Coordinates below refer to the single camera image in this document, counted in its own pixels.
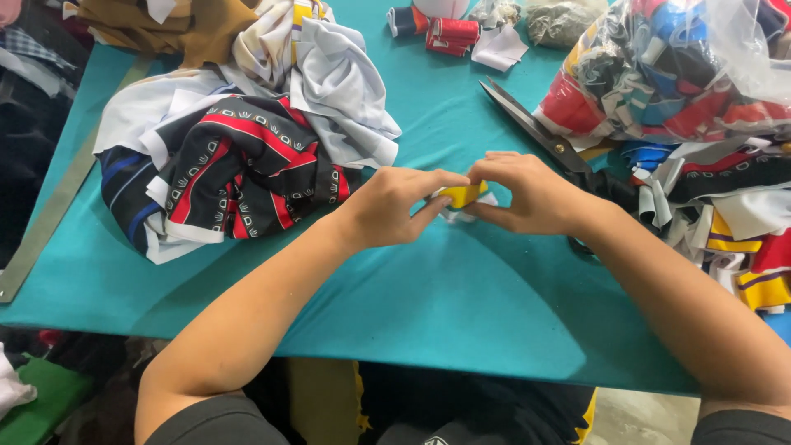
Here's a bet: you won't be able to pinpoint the person's black shirt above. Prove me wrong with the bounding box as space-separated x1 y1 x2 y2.
145 361 791 445

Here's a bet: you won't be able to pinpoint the green fabric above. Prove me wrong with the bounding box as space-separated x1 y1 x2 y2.
0 355 94 445

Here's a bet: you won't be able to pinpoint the white thread cone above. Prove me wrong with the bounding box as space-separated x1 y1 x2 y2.
412 0 472 21

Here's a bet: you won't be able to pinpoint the large black tailor scissors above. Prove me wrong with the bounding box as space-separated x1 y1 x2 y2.
479 77 640 214

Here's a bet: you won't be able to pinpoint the navy and orange fabric roll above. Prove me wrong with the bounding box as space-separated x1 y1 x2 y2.
387 5 431 38

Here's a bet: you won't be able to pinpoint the metal ruler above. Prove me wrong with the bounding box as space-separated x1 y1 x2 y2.
0 57 152 304

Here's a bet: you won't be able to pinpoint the clear bag of fabric scraps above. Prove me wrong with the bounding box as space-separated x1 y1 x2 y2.
533 0 791 149

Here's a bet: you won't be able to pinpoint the yellow and white fabric piece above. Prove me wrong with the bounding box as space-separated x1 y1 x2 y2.
431 180 499 224

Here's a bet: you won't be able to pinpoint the brown fabric pile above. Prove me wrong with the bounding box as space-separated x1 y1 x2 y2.
63 0 260 70

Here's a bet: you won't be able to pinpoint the clear crumpled plastic wrap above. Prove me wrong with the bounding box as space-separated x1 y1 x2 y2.
468 0 523 29

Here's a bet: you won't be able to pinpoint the person's left hand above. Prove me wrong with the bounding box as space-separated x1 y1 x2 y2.
335 166 472 249

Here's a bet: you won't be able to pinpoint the grey-green crumpled bag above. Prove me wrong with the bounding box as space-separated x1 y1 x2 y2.
525 0 609 50

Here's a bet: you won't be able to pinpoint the teal table cloth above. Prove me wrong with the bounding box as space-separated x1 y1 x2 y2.
0 0 702 396

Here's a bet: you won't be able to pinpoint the pile of patterned jersey fabric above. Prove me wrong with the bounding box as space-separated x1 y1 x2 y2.
93 0 403 265

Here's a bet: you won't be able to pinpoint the red folded fabric bundle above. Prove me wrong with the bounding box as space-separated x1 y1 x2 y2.
425 17 482 58

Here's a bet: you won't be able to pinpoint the heap of loose fabric scraps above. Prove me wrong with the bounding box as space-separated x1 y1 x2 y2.
581 136 791 316

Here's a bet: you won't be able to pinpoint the person's right hand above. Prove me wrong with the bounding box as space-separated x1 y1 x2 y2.
465 151 599 236

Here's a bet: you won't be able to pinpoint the white fabric scrap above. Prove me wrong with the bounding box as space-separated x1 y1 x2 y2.
471 25 530 73

